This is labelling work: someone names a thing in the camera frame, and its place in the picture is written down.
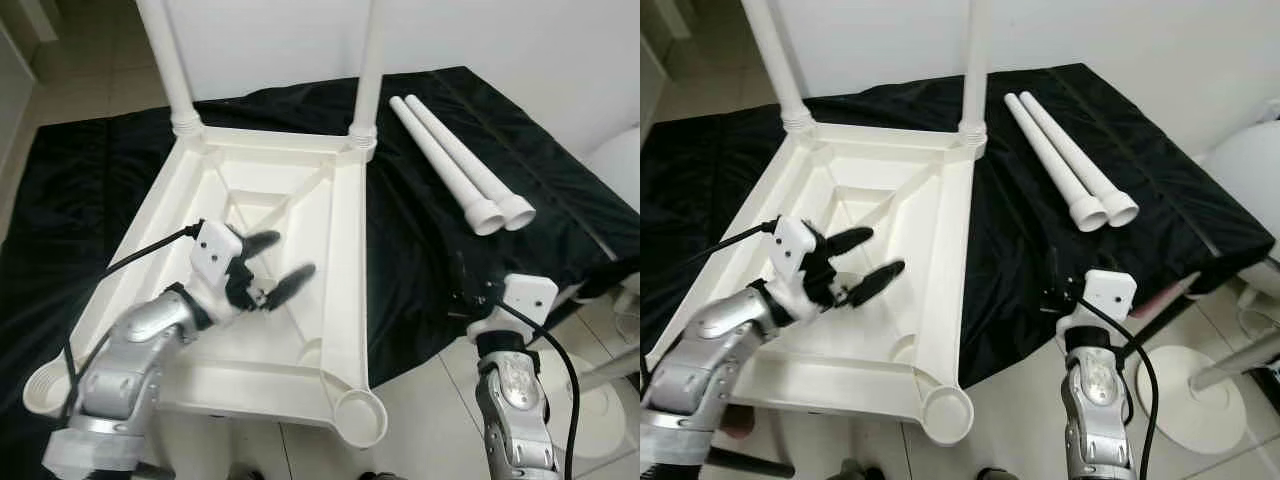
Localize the black table cloth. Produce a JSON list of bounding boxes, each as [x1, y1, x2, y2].
[[0, 66, 641, 480], [640, 62, 1280, 391]]

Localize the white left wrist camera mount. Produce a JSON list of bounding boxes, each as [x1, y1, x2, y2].
[[770, 214, 828, 301], [188, 221, 245, 299]]

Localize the white plastic table top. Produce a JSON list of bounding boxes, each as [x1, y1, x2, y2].
[[643, 120, 991, 447], [20, 125, 389, 449]]

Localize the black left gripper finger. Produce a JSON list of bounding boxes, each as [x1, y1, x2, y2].
[[263, 262, 318, 307], [822, 226, 877, 258], [848, 259, 908, 303], [240, 230, 284, 261]]

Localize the white plastic table leg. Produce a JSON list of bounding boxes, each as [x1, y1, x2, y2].
[[1003, 93, 1110, 234], [347, 0, 387, 151], [956, 0, 992, 149], [387, 97, 507, 237], [1019, 91, 1142, 229], [403, 94, 539, 232], [135, 0, 206, 139], [741, 0, 818, 134]]

